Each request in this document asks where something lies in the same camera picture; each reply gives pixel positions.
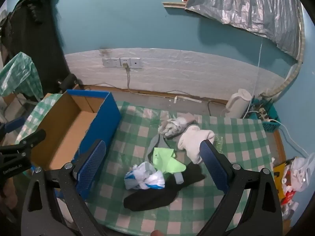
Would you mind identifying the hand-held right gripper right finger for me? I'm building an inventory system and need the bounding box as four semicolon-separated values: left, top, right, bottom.
199;140;283;236

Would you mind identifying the yellow packet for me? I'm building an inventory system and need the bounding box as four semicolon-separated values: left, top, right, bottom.
273;162;287;199

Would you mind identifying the white cable duct piece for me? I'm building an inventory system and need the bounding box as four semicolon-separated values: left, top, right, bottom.
170;95;203;104

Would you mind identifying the white pull cord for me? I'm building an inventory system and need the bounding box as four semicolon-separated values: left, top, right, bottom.
246;36;263;114

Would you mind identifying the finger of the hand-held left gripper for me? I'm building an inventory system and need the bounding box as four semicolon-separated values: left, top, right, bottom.
0;129;47;153
0;117;26;138

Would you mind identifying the white towel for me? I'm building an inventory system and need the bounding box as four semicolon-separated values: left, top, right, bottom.
177;124;216;165

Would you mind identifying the green bubble wrap sheet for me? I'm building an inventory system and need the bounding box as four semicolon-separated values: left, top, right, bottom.
214;135;225;153

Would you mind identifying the taupe sock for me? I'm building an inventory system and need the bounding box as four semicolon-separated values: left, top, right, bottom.
181;112;199;128

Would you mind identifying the blue-sided cardboard box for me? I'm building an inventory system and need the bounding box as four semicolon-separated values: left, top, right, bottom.
31;89;122;201

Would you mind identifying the black cable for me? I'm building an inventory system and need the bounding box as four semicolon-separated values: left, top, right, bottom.
207;100;228;116

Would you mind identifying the striped hose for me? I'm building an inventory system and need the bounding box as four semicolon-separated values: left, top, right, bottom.
259;5;306;98

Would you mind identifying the green checkered hanging cloth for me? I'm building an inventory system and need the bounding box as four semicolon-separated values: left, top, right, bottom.
0;52;44;98

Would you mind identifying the white grey patterned sock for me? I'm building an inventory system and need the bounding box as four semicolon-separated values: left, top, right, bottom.
158;118;189;139

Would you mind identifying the white electric kettle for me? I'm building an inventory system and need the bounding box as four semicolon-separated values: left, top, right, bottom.
225;88;253;119

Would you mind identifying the green checkered tablecloth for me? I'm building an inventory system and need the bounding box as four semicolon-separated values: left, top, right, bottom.
15;93;275;235

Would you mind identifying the silver foil curtain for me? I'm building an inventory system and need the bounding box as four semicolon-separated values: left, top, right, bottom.
185;0;305;61

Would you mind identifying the white plastic bag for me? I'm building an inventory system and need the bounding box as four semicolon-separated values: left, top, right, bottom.
283;152;315;193

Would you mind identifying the black hanging coat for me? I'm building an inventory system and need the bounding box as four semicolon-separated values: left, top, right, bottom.
0;0;72;97

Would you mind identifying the black sock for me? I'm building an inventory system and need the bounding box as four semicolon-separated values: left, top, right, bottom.
123;163;206;212

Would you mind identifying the white power cable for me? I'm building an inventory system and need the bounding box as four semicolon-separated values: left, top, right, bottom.
268;119;309;157

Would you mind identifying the grey plug cable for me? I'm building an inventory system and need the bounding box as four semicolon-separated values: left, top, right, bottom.
123;63;135;93

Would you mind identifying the blue plastic basket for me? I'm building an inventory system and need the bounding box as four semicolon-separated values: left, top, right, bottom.
251;98;281;130

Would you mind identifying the red packet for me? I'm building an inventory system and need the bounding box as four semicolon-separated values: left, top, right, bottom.
282;190;296;206

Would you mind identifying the light green cloth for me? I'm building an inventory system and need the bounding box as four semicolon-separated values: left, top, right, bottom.
153;147;187;174

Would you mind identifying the wooden window sill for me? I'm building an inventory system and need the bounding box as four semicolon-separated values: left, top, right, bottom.
162;1;189;9

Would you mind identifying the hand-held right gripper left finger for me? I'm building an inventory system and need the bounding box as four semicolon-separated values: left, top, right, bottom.
21;139;107;236

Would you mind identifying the white power strip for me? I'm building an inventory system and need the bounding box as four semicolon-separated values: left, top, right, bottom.
252;107;270;121

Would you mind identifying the white blue patterned sock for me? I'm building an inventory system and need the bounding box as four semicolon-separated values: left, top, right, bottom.
124;162;166;190

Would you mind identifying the black cylindrical device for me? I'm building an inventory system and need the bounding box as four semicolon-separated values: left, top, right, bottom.
57;73;79;90

